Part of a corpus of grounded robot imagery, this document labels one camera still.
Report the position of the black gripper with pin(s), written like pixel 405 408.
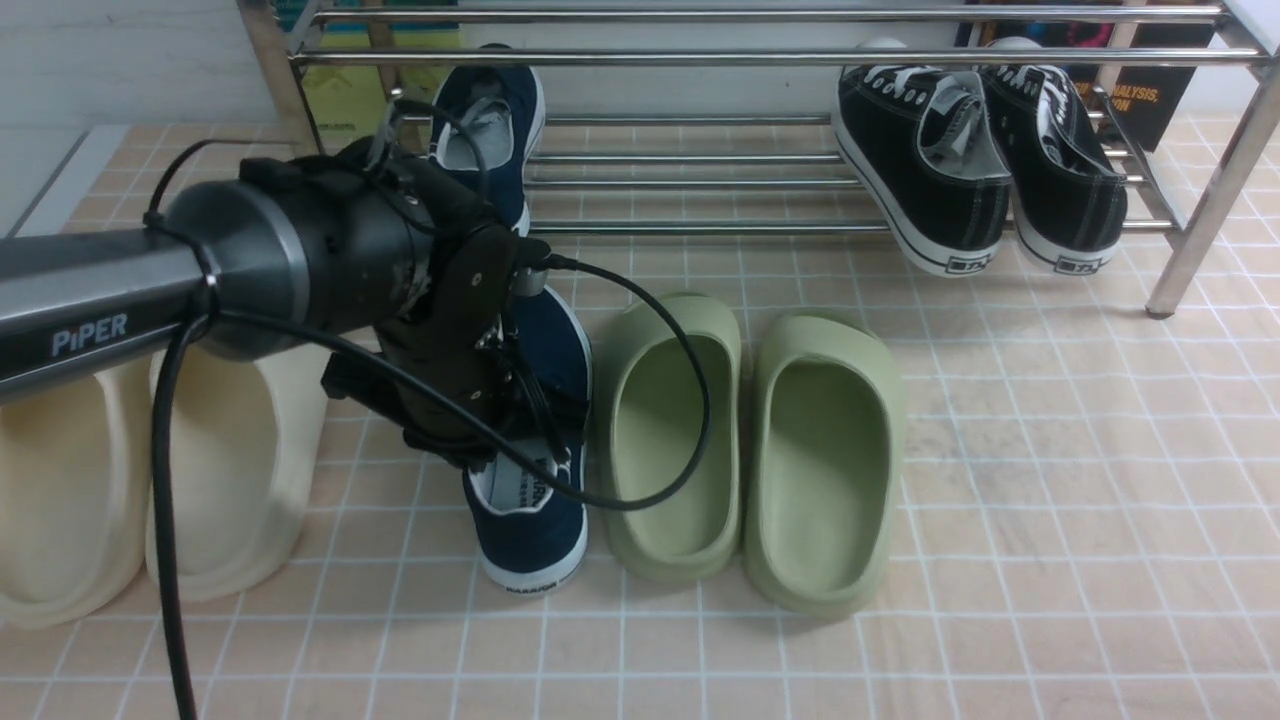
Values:
pixel 461 340

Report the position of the navy canvas shoe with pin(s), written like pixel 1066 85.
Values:
pixel 497 117
pixel 532 538

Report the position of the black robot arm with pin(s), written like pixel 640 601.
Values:
pixel 291 252

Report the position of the stainless steel shoe rack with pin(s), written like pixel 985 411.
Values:
pixel 282 56

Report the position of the right cream foam slipper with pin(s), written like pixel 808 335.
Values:
pixel 244 448

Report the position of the cream foam slipper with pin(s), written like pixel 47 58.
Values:
pixel 74 496
pixel 244 448

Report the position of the left green foam slipper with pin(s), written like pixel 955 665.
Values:
pixel 647 410

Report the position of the green foam slipper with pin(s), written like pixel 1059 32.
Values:
pixel 831 422
pixel 647 410

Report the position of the yellow green book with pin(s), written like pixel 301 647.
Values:
pixel 350 101

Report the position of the left cream foam slipper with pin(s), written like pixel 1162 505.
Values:
pixel 74 496

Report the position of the right green foam slipper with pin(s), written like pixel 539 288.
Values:
pixel 831 422

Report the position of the left black canvas sneaker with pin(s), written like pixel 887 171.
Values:
pixel 918 138

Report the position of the black canvas sneaker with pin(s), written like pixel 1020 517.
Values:
pixel 1069 203
pixel 918 138

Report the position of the right black canvas sneaker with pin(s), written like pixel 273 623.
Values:
pixel 1069 203

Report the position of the black book orange text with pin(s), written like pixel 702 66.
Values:
pixel 1146 97

